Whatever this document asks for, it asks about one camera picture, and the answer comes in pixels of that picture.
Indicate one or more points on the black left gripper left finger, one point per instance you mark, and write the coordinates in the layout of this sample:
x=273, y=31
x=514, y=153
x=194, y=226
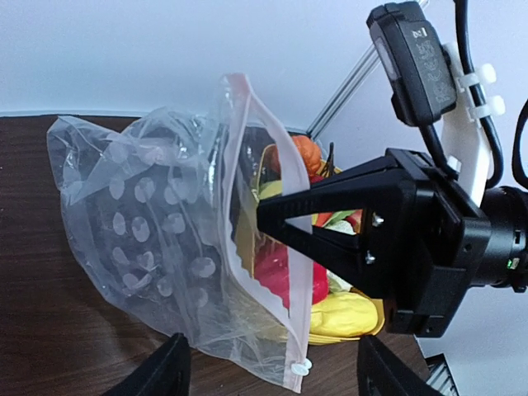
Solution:
x=166, y=372

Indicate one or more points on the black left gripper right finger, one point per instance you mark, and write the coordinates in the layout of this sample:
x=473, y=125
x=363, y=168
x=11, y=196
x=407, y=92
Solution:
x=380, y=372

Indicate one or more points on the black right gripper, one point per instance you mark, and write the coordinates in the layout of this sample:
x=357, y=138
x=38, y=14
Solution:
x=448, y=245

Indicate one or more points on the yellow toy bell pepper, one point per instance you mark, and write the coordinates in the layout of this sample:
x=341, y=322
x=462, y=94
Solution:
x=343, y=314

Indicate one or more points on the red toy bell pepper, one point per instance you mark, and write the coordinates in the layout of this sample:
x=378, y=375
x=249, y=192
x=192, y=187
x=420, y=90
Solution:
x=271, y=269

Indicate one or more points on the clear zip top bag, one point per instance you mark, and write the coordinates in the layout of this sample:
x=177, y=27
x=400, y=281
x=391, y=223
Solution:
x=151, y=214

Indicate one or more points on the orange toy pumpkin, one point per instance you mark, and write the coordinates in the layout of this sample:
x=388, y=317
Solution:
x=309, y=151

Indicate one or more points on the yellow plastic basket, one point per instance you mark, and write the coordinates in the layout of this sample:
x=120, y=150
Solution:
x=267, y=183

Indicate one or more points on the right aluminium frame post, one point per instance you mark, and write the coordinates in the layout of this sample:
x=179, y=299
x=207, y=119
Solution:
x=364, y=67

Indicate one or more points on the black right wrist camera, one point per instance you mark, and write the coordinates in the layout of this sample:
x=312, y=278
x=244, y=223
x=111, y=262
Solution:
x=414, y=62

